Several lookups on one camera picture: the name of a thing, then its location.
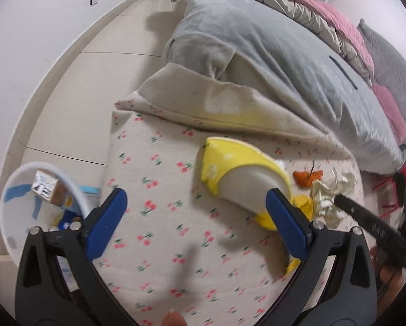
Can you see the person's right hand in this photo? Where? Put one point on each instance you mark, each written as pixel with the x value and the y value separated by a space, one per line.
pixel 389 275

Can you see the small brown carton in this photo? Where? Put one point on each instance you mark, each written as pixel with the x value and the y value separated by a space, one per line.
pixel 51 193

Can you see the white paper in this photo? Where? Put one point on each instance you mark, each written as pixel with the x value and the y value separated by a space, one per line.
pixel 325 197

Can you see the pink grey quilt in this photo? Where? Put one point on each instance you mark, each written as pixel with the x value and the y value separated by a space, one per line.
pixel 308 6

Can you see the cherry print tablecloth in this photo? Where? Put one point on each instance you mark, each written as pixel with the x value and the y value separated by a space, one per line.
pixel 155 142

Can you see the blue drink carton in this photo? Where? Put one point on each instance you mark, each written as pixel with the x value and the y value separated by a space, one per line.
pixel 68 212

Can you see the grey blanket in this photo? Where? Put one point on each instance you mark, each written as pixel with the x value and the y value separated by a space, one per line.
pixel 257 40

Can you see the person's left hand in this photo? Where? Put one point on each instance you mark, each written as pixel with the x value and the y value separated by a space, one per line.
pixel 174 320

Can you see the pink pillow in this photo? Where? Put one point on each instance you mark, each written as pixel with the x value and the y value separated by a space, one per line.
pixel 389 108

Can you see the grey pillow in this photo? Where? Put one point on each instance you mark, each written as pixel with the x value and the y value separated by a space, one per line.
pixel 393 61

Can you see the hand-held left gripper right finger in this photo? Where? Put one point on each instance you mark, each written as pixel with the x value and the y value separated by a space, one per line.
pixel 286 224

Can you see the white plastic bowl blue patches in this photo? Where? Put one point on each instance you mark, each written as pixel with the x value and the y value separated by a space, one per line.
pixel 16 210

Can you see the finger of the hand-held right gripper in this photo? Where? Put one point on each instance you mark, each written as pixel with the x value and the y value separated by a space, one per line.
pixel 369 219

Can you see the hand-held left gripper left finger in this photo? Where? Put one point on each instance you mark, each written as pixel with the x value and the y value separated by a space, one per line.
pixel 106 224

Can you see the orange peel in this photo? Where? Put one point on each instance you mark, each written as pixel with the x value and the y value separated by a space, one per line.
pixel 304 178

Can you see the light blue flat object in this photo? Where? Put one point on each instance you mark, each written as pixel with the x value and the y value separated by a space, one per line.
pixel 89 189

